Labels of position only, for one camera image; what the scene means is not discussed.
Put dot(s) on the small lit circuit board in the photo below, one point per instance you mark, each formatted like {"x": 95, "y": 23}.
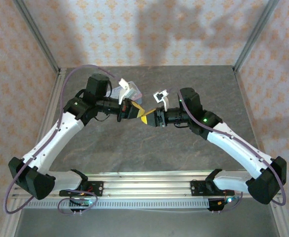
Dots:
{"x": 85, "y": 203}
{"x": 229, "y": 200}

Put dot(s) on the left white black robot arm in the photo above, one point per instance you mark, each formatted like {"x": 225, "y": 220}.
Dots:
{"x": 60, "y": 138}

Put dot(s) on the aluminium table side rail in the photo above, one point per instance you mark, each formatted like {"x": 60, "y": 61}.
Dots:
{"x": 52, "y": 103}
{"x": 246, "y": 103}

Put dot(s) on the aluminium frame post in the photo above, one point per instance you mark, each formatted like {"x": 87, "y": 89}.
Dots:
{"x": 256, "y": 34}
{"x": 37, "y": 34}

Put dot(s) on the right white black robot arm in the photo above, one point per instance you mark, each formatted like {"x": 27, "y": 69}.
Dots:
{"x": 235, "y": 145}

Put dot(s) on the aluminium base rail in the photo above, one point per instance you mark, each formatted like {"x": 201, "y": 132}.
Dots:
{"x": 146, "y": 184}

